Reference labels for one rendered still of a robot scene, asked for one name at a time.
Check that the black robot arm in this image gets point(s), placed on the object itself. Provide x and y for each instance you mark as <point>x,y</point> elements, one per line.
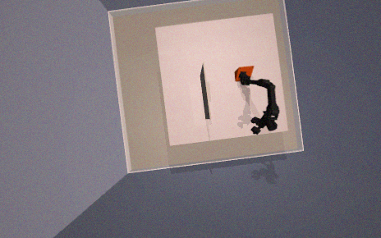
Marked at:
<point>272,108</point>

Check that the beige wall panel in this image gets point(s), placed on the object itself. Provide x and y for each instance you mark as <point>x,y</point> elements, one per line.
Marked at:
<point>205,93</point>

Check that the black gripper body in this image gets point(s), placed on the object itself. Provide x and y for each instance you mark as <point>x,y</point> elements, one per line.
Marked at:
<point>257,130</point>

